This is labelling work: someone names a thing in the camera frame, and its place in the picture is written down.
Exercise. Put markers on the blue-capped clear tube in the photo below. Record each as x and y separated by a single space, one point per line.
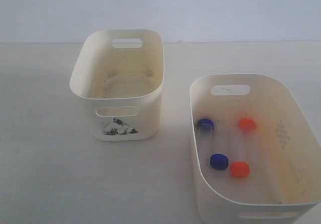
219 159
205 137

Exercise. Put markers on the orange-capped clear tube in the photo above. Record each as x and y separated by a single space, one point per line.
239 167
243 135

